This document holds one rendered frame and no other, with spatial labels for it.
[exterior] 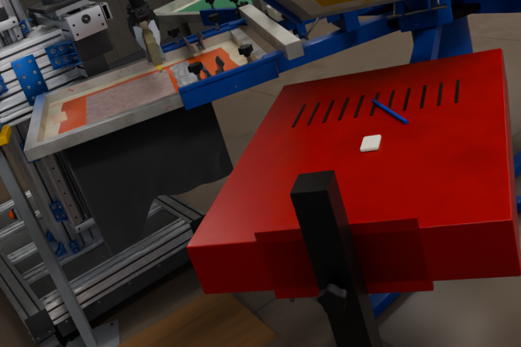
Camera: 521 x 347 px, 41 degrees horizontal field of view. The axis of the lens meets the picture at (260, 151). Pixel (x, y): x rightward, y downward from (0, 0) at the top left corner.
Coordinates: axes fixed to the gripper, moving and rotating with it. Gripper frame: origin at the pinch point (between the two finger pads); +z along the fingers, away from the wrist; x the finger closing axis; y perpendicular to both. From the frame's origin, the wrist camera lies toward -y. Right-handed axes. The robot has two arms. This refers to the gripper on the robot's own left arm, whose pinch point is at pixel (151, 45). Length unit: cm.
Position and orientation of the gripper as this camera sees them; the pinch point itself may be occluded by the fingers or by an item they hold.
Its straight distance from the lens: 235.2
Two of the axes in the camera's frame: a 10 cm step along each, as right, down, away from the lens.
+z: 2.8, 8.7, 4.1
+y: -2.3, -3.5, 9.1
